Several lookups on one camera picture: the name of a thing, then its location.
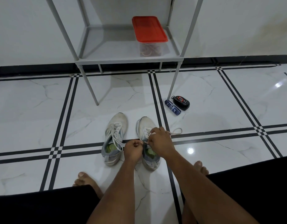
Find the person's left hand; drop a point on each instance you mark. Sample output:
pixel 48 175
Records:
pixel 133 151

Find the person's right hand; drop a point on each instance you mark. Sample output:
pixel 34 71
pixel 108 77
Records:
pixel 161 143

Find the white grey sneaker shoe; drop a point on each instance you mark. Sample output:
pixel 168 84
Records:
pixel 143 123
pixel 117 118

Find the clear box with red lid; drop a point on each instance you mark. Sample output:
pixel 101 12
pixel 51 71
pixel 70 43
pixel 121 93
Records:
pixel 151 50

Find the person's right forearm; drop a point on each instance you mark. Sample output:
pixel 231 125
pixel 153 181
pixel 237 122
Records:
pixel 204 193

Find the person's left forearm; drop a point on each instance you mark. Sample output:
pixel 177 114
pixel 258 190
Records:
pixel 117 195

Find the person's right foot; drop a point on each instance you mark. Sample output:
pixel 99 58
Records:
pixel 200 167

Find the person's foot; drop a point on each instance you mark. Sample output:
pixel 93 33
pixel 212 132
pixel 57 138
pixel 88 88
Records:
pixel 200 167
pixel 87 181

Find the person's left foot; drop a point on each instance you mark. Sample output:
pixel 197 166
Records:
pixel 87 181

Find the person's right leg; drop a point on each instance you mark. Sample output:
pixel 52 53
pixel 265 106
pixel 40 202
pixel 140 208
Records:
pixel 187 214

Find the grey metal shelf rack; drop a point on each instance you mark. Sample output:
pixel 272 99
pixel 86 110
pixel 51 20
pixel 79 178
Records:
pixel 110 46

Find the black oval polish bottle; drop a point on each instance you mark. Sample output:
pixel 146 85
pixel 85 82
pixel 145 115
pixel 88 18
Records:
pixel 180 103

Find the black shorts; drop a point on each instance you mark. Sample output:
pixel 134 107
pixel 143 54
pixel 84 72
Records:
pixel 255 188

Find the clear container with red lid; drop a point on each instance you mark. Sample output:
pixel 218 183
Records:
pixel 149 29

